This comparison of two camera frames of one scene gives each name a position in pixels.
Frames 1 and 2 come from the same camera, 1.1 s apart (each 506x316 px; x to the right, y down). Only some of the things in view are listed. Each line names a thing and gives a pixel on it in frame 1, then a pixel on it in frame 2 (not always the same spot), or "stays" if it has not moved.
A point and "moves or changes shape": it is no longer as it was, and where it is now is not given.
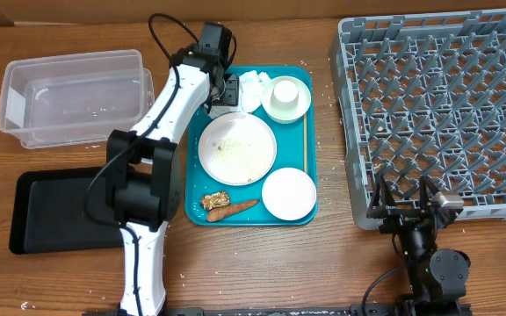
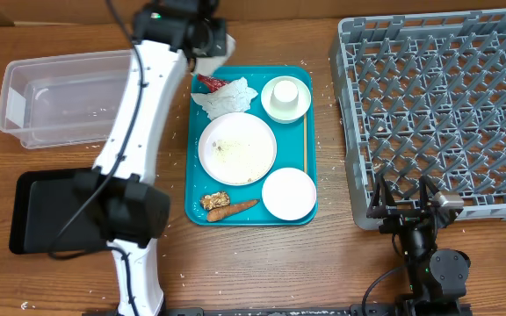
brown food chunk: x=214 y=200 stays
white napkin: x=250 y=87 moves or changes shape
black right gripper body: x=400 y=219 stays
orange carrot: x=224 y=211 stays
